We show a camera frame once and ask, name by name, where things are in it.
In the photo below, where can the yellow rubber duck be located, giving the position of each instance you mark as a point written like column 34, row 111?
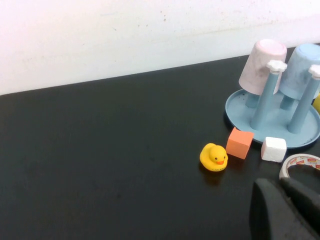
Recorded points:
column 212, row 157

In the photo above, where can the pale pink cup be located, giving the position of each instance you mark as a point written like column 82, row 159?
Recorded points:
column 260, row 65

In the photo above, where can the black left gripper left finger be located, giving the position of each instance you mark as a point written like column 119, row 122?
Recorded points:
column 270, row 215

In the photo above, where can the orange foam block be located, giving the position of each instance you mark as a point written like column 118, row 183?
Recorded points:
column 238, row 143

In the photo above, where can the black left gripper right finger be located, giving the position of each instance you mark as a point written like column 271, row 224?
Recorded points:
column 307, row 202

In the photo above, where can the blue cup stand with posts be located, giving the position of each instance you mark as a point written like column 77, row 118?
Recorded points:
column 270, row 125

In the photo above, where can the light blue cup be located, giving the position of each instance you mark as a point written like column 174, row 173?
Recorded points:
column 300, row 65

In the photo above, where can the yellow cube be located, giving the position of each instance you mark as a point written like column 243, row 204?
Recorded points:
column 317, row 103

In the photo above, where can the white adhesive tape roll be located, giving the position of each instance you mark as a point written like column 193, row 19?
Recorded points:
column 300, row 160

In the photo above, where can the white foam block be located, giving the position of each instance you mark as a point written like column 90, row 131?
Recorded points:
column 272, row 148

